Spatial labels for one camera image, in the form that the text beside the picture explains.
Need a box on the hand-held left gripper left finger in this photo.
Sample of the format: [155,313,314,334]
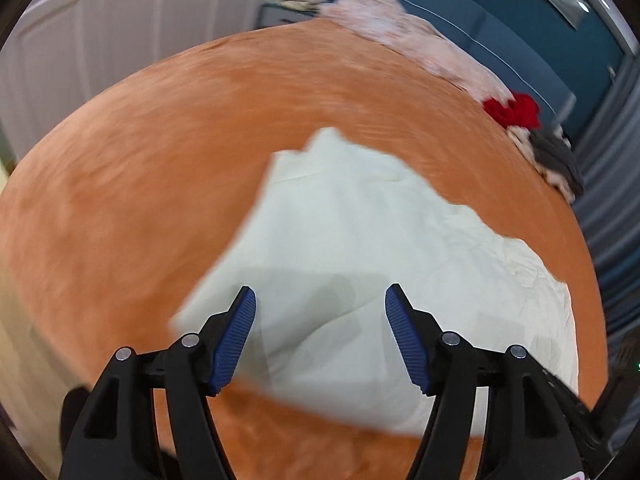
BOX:
[59,285,258,480]

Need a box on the grey curtain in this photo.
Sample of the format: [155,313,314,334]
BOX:
[570,55,640,341]

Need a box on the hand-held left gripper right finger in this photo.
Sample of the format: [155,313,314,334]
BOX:
[384,283,583,480]

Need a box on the cream fluffy garment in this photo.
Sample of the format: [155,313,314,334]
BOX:
[507,125,576,203]

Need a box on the red garment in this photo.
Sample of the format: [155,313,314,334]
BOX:
[482,92,543,128]

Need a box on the white quilted jacket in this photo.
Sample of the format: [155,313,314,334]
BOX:
[170,127,581,436]

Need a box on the grey nightstand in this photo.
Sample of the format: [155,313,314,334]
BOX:
[257,2,321,28]

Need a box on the orange plush blanket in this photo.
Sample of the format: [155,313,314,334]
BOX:
[0,15,608,480]

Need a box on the blue bed headboard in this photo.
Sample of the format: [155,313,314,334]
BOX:
[345,0,576,126]

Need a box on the white wardrobe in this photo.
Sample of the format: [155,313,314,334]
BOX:
[0,0,301,181]

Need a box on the pink floral quilt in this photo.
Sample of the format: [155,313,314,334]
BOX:
[320,0,516,106]

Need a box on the grey garment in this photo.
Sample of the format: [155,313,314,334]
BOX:
[530,130,585,198]

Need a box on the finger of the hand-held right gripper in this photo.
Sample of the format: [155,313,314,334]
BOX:
[545,372,618,480]

